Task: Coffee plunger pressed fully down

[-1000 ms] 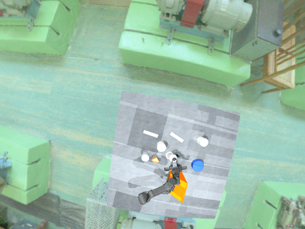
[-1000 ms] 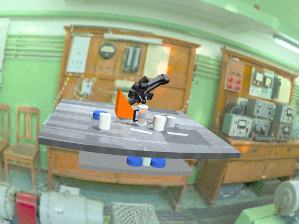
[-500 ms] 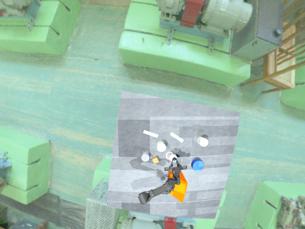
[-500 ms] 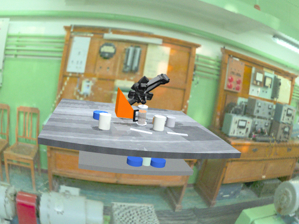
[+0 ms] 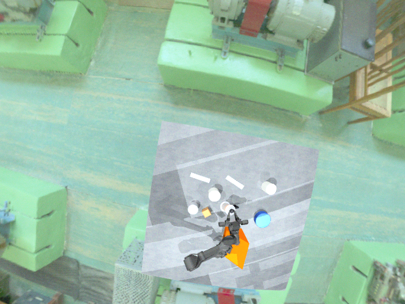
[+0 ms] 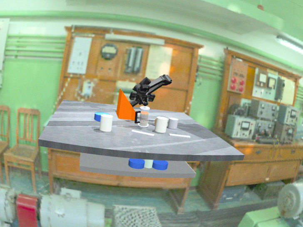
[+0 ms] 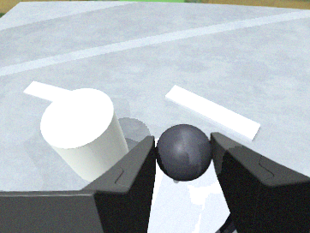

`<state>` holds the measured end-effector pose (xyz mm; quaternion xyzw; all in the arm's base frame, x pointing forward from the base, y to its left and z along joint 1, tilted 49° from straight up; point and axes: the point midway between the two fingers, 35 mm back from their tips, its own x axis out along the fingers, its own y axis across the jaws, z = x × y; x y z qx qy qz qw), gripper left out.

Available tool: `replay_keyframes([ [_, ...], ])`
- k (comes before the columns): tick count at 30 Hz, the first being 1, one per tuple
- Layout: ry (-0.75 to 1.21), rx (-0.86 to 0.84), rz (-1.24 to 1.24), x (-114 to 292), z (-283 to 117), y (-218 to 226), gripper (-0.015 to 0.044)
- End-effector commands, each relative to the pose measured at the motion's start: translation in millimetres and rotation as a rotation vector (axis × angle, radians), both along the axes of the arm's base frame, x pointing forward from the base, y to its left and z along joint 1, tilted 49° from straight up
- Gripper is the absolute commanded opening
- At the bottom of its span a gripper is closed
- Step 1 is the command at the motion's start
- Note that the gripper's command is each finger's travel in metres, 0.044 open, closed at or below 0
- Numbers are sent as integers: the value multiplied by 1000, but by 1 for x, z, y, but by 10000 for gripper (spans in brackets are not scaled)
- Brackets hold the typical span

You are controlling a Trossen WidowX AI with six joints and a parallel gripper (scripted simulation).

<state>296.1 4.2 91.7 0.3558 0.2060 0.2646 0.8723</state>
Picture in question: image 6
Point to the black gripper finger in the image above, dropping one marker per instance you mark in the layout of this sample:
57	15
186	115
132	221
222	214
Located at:
139	98
147	98

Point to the grey flat shelf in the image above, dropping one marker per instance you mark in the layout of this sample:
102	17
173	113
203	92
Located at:
120	166

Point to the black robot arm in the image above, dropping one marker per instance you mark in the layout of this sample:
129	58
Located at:
149	86

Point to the blue short cylinder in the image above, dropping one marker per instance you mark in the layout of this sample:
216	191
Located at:
136	163
97	115
160	164

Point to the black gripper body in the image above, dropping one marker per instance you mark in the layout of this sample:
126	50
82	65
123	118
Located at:
134	94

